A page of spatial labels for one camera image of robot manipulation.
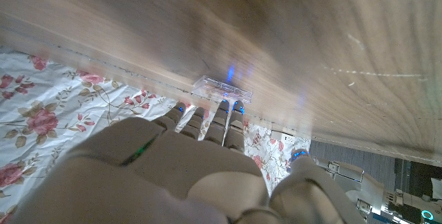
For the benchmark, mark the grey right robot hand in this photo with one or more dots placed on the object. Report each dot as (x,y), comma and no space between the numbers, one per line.
(165,175)

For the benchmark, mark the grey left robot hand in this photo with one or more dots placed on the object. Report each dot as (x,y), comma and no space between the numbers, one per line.
(366,189)

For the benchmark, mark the white power strip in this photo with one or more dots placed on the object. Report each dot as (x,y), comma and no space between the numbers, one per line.
(286,137)

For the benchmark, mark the floral backdrop cloth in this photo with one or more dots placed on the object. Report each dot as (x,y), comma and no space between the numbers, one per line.
(52,96)

